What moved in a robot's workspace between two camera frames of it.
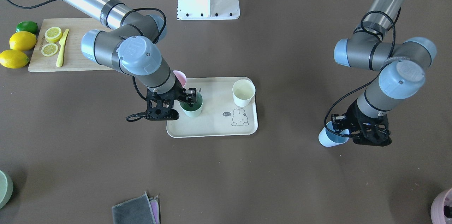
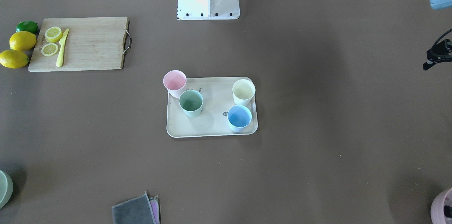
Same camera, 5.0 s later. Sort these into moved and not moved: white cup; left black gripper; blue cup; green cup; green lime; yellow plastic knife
Moved: left black gripper; blue cup
Not moved: white cup; green lime; green cup; yellow plastic knife
